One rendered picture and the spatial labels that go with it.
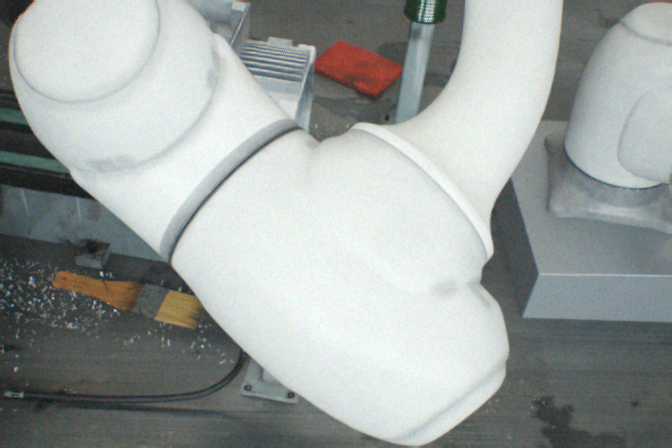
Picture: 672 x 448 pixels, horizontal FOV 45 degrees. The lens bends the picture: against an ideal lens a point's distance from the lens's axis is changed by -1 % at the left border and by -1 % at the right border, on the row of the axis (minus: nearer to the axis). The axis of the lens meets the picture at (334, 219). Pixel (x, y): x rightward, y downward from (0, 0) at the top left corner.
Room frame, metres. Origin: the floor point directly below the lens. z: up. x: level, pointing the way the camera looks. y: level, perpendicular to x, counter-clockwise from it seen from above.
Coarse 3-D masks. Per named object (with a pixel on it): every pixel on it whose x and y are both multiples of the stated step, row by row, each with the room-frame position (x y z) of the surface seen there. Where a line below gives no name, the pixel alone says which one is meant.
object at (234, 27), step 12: (192, 0) 0.87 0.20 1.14; (204, 0) 0.87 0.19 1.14; (216, 0) 0.87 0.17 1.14; (228, 0) 0.87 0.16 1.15; (204, 12) 0.87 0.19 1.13; (216, 12) 0.87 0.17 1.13; (228, 12) 0.87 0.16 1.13; (240, 12) 0.85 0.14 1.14; (216, 24) 0.87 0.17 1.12; (228, 24) 0.87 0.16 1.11; (240, 24) 0.82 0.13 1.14; (228, 36) 0.84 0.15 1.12; (240, 36) 0.82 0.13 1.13; (240, 48) 0.82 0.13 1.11
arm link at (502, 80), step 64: (512, 0) 0.41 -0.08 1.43; (512, 64) 0.38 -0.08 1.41; (384, 128) 0.33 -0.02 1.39; (448, 128) 0.34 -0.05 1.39; (512, 128) 0.35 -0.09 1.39; (256, 192) 0.29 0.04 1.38; (320, 192) 0.29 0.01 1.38; (384, 192) 0.29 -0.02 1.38; (448, 192) 0.30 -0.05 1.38; (192, 256) 0.27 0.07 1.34; (256, 256) 0.26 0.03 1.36; (320, 256) 0.26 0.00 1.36; (384, 256) 0.26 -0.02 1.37; (448, 256) 0.27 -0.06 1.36; (256, 320) 0.25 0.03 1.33; (320, 320) 0.24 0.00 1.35; (384, 320) 0.24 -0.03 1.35; (448, 320) 0.25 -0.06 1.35; (320, 384) 0.23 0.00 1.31; (384, 384) 0.22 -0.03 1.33; (448, 384) 0.23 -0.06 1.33
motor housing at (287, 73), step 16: (256, 48) 0.84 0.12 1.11; (272, 48) 0.84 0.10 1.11; (288, 48) 0.85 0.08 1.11; (256, 64) 0.80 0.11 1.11; (272, 64) 0.81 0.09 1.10; (288, 64) 0.81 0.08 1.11; (304, 64) 0.81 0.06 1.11; (272, 80) 0.78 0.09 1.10; (288, 80) 0.79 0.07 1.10; (304, 80) 0.80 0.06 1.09; (272, 96) 0.78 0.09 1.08; (288, 96) 0.78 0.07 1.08; (304, 96) 0.89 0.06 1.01; (304, 112) 0.89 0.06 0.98; (304, 128) 0.88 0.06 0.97
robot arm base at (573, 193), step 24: (552, 144) 0.99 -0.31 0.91; (552, 168) 0.94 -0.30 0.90; (576, 168) 0.89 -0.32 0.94; (552, 192) 0.88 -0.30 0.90; (576, 192) 0.88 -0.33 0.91; (600, 192) 0.86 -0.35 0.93; (624, 192) 0.86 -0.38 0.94; (648, 192) 0.87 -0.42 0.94; (576, 216) 0.85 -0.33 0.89; (600, 216) 0.85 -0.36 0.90; (624, 216) 0.85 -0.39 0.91; (648, 216) 0.85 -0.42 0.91
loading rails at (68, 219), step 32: (0, 96) 0.92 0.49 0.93; (0, 128) 0.88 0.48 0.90; (0, 160) 0.79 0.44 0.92; (32, 160) 0.80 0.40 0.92; (32, 192) 0.77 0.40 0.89; (64, 192) 0.77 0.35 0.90; (0, 224) 0.77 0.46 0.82; (32, 224) 0.77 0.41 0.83; (64, 224) 0.77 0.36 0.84; (96, 224) 0.76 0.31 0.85; (96, 256) 0.74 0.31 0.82; (160, 256) 0.76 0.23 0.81
